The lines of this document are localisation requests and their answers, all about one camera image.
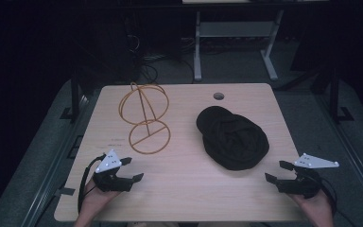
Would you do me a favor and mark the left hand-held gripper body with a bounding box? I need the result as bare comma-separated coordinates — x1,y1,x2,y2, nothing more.
92,148,135,193

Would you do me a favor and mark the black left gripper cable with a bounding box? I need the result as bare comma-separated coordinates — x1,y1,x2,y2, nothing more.
77,153,108,214

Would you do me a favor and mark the black hat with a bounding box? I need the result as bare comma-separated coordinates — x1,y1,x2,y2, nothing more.
196,105,270,172

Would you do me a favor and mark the white metal table frame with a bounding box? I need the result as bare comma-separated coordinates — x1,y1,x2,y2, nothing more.
193,9,285,83

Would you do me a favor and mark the bundle of floor cables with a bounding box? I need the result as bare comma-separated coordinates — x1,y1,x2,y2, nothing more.
125,33,197,85

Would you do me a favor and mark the person's left hand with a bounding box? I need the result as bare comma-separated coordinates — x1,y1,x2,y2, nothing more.
78,178,121,219

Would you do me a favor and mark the grey metal rail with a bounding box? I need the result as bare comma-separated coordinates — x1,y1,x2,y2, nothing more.
314,94,363,219
21,94,102,227

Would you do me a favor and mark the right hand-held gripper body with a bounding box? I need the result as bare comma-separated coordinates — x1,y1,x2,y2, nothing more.
276,152,340,200

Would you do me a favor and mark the black tape strip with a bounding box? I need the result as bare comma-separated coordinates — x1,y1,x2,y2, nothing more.
54,186,77,197

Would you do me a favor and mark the dark metal post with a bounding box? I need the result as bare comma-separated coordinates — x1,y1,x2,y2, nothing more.
328,67,355,125
60,74,81,123

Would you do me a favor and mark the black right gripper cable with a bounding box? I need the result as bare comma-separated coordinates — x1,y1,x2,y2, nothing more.
319,177,338,217

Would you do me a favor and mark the person's right hand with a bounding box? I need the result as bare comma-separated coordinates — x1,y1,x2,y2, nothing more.
290,188,335,222

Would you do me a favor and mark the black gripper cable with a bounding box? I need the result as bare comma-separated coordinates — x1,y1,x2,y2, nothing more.
319,177,338,217
77,153,108,214

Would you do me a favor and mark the orange wire hat stand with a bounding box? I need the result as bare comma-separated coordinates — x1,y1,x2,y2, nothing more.
118,81,172,155

